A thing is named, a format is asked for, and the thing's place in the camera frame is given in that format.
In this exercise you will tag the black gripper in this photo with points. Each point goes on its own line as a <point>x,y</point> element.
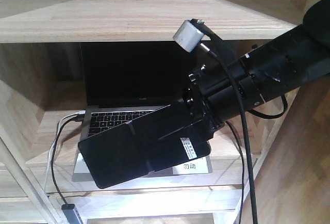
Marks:
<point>217,90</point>

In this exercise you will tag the black purple smartphone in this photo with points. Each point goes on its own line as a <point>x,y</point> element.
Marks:
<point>132,149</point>

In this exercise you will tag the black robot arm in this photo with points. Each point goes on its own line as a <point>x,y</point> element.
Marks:
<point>236,86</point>

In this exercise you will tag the wooden desk shelf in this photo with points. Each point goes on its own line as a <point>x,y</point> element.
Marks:
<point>291,153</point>

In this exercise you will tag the right white laptop label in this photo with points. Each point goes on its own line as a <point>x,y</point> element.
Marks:
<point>197,166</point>

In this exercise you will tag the grey laptop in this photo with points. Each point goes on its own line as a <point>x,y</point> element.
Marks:
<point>127,80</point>

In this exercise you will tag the grey usb hub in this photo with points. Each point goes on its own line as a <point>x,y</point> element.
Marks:
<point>71,213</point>

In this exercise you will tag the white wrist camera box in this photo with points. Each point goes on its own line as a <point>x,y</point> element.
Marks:
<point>188,36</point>

